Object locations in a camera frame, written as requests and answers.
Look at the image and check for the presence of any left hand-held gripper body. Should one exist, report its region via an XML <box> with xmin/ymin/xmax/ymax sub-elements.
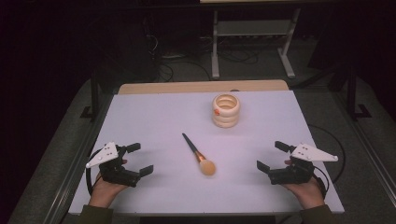
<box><xmin>85</xmin><ymin>142</ymin><xmax>141</xmax><ymax>189</ymax></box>

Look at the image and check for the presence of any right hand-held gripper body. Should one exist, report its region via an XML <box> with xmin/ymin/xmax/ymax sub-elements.
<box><xmin>268</xmin><ymin>143</ymin><xmax>339</xmax><ymax>186</ymax></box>

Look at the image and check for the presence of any makeup brush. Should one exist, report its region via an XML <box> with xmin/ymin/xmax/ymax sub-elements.
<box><xmin>181</xmin><ymin>133</ymin><xmax>217</xmax><ymax>176</ymax></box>

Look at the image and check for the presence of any cream ringed cup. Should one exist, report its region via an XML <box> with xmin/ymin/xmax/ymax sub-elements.
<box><xmin>212</xmin><ymin>93</ymin><xmax>241</xmax><ymax>129</ymax></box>

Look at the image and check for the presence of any person's left hand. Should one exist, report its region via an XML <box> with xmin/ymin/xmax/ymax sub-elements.
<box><xmin>88</xmin><ymin>159</ymin><xmax>129</xmax><ymax>209</ymax></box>

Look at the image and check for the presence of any person's right hand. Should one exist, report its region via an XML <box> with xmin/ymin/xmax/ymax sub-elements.
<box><xmin>281</xmin><ymin>159</ymin><xmax>326</xmax><ymax>210</ymax></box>

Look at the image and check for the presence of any white table sheet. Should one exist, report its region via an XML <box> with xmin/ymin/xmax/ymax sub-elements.
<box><xmin>68</xmin><ymin>90</ymin><xmax>345</xmax><ymax>216</ymax></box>

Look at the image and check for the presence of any black metal stand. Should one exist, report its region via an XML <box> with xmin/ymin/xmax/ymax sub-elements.
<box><xmin>346</xmin><ymin>66</ymin><xmax>373</xmax><ymax>120</ymax></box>
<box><xmin>79</xmin><ymin>71</ymin><xmax>101</xmax><ymax>120</ymax></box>

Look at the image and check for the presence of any wooden table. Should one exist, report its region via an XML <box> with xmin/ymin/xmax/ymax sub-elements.
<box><xmin>118</xmin><ymin>79</ymin><xmax>290</xmax><ymax>95</ymax></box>

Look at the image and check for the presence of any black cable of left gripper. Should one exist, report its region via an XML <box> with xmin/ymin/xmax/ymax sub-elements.
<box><xmin>85</xmin><ymin>148</ymin><xmax>105</xmax><ymax>197</ymax></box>

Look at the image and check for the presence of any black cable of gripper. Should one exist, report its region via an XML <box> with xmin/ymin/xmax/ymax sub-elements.
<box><xmin>306</xmin><ymin>124</ymin><xmax>347</xmax><ymax>200</ymax></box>
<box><xmin>85</xmin><ymin>148</ymin><xmax>105</xmax><ymax>197</ymax></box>

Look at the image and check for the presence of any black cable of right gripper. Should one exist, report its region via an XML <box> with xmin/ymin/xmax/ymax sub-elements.
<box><xmin>306</xmin><ymin>124</ymin><xmax>347</xmax><ymax>200</ymax></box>

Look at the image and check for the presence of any bundle of floor cables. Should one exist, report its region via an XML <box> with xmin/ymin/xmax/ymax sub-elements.
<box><xmin>144</xmin><ymin>18</ymin><xmax>261</xmax><ymax>82</ymax></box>

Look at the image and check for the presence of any grey metal desk frame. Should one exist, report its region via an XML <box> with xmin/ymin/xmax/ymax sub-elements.
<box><xmin>199</xmin><ymin>0</ymin><xmax>396</xmax><ymax>79</ymax></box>

